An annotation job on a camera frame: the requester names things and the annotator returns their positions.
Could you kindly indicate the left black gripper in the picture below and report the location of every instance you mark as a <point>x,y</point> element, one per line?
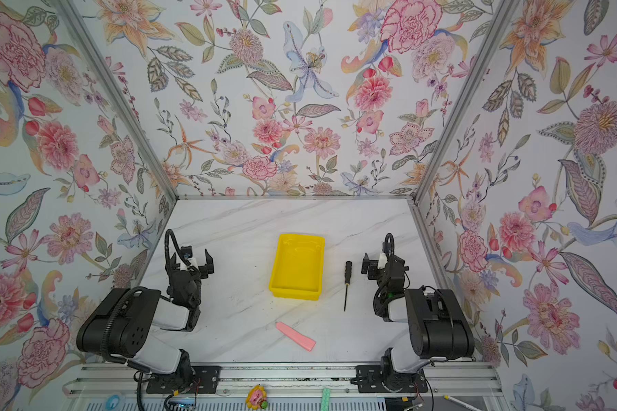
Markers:
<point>209,263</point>

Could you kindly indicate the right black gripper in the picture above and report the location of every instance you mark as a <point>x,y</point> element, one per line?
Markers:
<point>366,265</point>

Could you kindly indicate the black screwdriver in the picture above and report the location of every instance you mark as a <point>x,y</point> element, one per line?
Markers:
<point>347,282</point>

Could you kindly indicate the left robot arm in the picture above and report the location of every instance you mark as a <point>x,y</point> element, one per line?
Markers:
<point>119,330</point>

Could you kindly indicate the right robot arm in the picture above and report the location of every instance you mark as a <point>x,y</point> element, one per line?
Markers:
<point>438,330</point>

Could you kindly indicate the yellow plastic bin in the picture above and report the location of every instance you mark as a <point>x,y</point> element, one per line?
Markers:
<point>298,267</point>

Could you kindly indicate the pink plastic wedge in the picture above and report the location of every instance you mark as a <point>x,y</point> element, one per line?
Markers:
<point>298,338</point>

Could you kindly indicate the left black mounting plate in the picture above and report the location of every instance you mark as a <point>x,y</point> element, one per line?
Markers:
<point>201,380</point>

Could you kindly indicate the black mounting plate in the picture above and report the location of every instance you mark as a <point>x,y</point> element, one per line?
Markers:
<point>374,379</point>
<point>201,380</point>

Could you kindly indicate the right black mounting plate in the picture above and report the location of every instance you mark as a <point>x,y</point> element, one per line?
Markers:
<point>374,379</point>

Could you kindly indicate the green plastic strip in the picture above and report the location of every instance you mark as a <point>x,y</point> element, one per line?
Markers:
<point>325,400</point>

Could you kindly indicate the pink yellow flower toy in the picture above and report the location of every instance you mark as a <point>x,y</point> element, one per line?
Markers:
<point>257,398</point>

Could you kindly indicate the white pen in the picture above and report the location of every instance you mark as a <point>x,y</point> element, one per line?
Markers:
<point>462,404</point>

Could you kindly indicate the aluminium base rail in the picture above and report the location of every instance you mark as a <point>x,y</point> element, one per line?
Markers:
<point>343,379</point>

